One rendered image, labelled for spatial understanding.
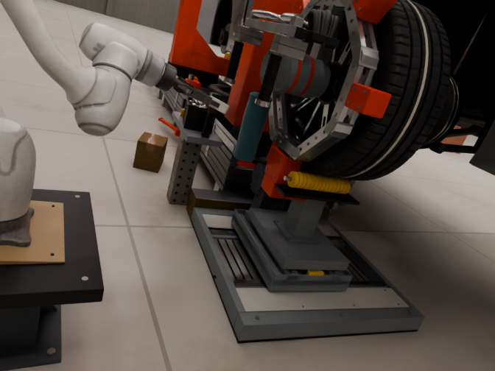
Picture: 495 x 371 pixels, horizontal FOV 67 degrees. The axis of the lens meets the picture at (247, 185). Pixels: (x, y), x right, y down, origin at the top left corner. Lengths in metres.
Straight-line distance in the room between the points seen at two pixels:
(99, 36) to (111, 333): 0.84
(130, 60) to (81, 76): 0.15
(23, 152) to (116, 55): 0.32
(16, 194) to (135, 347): 0.56
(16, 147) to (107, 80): 0.26
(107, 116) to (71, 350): 0.66
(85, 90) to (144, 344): 0.75
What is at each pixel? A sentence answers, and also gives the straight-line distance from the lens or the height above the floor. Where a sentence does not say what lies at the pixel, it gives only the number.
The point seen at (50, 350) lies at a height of 0.02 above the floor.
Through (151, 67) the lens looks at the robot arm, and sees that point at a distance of 1.07.
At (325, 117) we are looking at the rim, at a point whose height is 0.74.
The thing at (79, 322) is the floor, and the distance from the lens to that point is 1.31.
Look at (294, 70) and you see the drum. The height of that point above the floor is 0.86.
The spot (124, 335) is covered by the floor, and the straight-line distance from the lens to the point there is 1.28.
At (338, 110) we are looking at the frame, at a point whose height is 0.80.
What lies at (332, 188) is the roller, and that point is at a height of 0.51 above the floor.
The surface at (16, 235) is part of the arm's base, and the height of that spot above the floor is 0.33.
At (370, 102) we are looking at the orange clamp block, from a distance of 1.07.
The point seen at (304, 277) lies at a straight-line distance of 1.47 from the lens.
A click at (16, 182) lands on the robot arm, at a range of 1.01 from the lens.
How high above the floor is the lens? 0.91
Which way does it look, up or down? 21 degrees down
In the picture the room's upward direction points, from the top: 17 degrees clockwise
